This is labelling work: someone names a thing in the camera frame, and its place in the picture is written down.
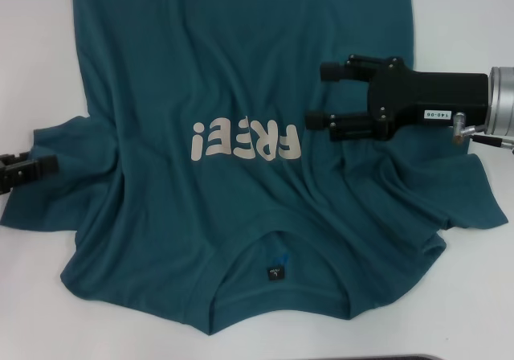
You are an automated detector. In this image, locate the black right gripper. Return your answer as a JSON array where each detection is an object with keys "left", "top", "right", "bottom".
[{"left": 304, "top": 54, "right": 492, "bottom": 142}]

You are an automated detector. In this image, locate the teal blue printed t-shirt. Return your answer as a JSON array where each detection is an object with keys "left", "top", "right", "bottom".
[{"left": 0, "top": 0, "right": 508, "bottom": 325}]

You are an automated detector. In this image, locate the right arm connector cable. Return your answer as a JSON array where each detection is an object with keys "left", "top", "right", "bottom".
[{"left": 451, "top": 111, "right": 514, "bottom": 149}]

